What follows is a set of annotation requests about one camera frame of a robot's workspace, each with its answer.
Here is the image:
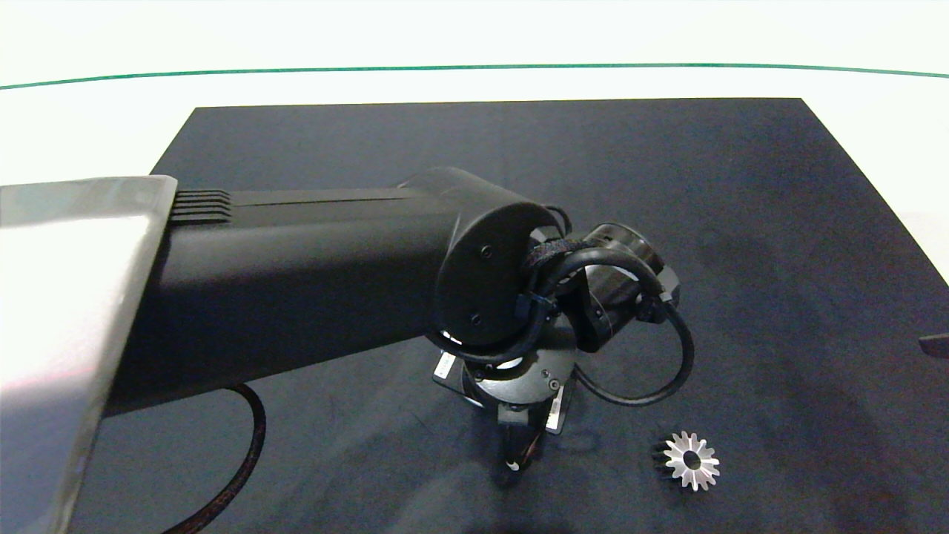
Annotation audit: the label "small steel gear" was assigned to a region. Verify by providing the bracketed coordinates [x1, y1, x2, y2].
[652, 431, 721, 492]

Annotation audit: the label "dark mat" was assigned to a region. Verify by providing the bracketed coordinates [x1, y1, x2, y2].
[70, 98, 949, 534]

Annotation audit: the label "boxy wrist camera shiny sides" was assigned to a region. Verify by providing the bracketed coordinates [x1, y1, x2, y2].
[432, 350, 573, 435]

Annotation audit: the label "black braided cable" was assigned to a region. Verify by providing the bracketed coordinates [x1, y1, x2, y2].
[162, 382, 268, 534]
[519, 236, 595, 272]

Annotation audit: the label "smooth black cable loop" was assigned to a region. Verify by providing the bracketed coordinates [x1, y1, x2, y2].
[530, 247, 696, 407]

